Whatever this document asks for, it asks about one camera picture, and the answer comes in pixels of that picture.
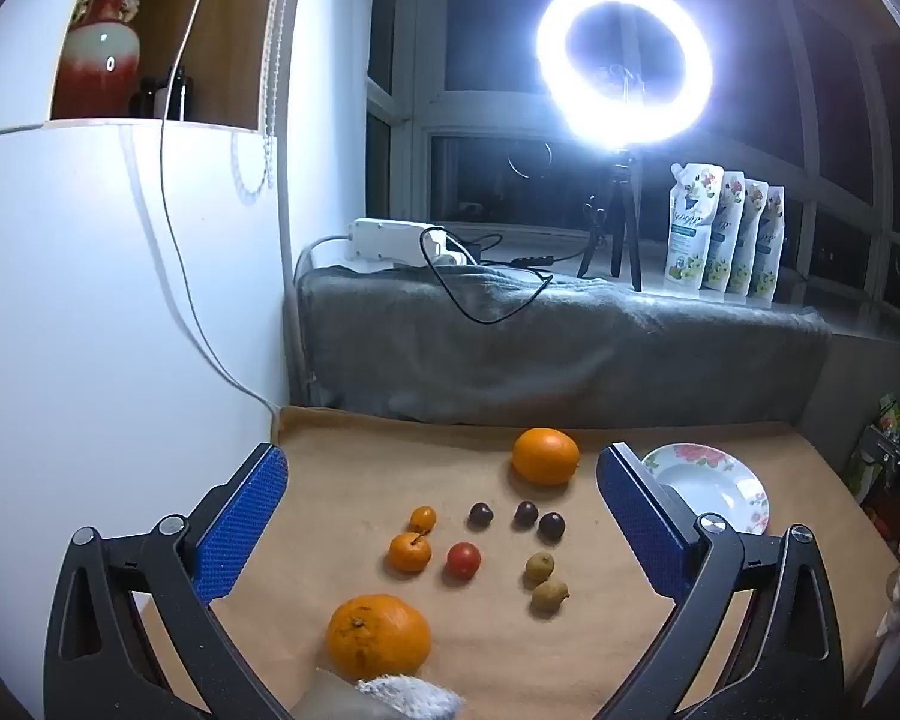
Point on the grey fleece blanket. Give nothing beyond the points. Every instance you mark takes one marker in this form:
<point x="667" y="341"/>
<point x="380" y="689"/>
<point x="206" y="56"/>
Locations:
<point x="532" y="360"/>

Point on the red and white vase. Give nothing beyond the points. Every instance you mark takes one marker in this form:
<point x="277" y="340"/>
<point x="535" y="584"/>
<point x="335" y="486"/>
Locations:
<point x="97" y="67"/>

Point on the white cabinet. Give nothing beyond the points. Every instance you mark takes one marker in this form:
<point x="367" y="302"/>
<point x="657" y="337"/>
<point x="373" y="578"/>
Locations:
<point x="82" y="315"/>

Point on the dark bottle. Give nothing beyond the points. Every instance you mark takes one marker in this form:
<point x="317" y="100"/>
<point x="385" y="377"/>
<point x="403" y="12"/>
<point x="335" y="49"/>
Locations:
<point x="180" y="97"/>
<point x="146" y="99"/>

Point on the white floral refill pouch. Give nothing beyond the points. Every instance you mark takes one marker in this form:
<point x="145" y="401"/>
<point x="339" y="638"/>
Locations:
<point x="729" y="240"/>
<point x="751" y="244"/>
<point x="690" y="240"/>
<point x="771" y="247"/>

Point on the grey white knitted cloth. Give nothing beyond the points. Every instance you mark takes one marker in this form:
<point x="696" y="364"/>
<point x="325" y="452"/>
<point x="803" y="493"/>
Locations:
<point x="409" y="699"/>

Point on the rough-skinned large orange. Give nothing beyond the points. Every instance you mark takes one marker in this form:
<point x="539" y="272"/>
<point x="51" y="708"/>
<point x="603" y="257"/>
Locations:
<point x="379" y="637"/>

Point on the white floral plate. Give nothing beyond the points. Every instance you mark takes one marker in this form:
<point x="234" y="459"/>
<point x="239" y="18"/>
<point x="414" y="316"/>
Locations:
<point x="705" y="487"/>

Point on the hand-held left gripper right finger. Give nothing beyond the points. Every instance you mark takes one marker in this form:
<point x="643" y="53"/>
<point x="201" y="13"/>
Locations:
<point x="641" y="532"/>

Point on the smooth large orange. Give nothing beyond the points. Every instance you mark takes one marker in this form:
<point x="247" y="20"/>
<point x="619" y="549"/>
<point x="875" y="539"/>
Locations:
<point x="546" y="456"/>

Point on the green snack packet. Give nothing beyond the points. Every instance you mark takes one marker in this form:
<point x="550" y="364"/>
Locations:
<point x="886" y="412"/>

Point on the dark purple grape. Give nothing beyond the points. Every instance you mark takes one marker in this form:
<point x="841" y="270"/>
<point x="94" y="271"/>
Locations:
<point x="481" y="515"/>
<point x="526" y="513"/>
<point x="551" y="526"/>

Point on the brown longan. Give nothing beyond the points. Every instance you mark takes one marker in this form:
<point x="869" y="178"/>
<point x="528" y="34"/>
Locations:
<point x="539" y="566"/>
<point x="550" y="595"/>

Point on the tan table cloth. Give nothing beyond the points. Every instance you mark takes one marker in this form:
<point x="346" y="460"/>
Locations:
<point x="457" y="457"/>

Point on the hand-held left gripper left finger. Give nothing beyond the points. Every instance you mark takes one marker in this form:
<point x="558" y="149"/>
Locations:
<point x="240" y="532"/>

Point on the white power strip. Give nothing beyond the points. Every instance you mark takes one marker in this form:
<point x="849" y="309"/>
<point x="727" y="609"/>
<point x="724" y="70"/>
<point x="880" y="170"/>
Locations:
<point x="382" y="240"/>

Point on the small tangerine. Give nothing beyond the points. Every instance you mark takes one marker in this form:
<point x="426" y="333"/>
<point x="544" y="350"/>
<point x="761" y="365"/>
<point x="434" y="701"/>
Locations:
<point x="409" y="553"/>

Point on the orange kumquat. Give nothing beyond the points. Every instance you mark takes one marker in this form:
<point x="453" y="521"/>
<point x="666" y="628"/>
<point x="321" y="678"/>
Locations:
<point x="423" y="520"/>

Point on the red cherry tomato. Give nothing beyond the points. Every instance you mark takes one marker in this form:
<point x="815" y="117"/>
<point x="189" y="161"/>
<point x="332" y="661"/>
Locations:
<point x="463" y="560"/>

